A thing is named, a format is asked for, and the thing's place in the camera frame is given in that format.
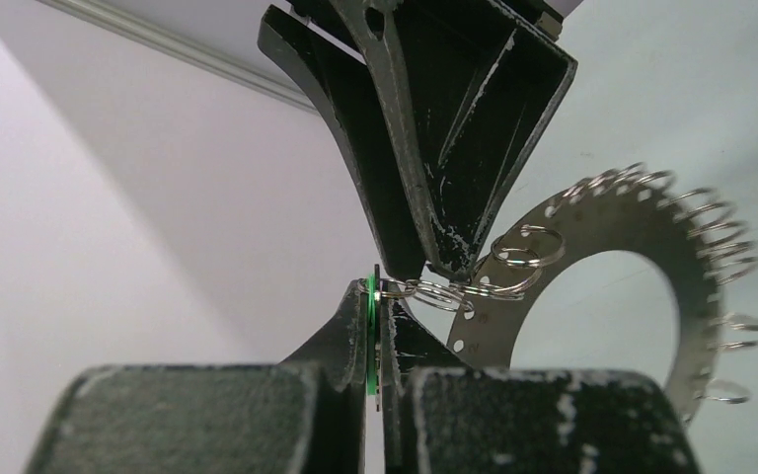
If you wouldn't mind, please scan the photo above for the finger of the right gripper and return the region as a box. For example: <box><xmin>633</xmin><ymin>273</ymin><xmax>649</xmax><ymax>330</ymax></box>
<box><xmin>258</xmin><ymin>6</ymin><xmax>425</xmax><ymax>279</ymax></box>
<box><xmin>333</xmin><ymin>1</ymin><xmax>577</xmax><ymax>280</ymax></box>

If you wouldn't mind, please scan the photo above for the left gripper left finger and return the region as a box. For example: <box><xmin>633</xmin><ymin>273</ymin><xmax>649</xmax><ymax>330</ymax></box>
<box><xmin>26</xmin><ymin>283</ymin><xmax>367</xmax><ymax>473</ymax></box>

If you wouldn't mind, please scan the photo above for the metal key ring disc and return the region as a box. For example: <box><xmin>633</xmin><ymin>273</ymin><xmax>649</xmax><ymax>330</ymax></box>
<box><xmin>447</xmin><ymin>163</ymin><xmax>758</xmax><ymax>423</ymax></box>

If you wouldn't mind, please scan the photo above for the left aluminium frame post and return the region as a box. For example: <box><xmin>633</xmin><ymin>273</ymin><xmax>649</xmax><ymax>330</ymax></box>
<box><xmin>40</xmin><ymin>0</ymin><xmax>318</xmax><ymax>115</ymax></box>

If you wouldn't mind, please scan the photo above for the green tagged key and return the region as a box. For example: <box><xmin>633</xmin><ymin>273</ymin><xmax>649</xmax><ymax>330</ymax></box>
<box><xmin>357</xmin><ymin>264</ymin><xmax>417</xmax><ymax>412</ymax></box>

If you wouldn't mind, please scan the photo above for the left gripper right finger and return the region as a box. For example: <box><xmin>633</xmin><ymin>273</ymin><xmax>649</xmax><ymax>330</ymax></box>
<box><xmin>378</xmin><ymin>300</ymin><xmax>700</xmax><ymax>473</ymax></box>

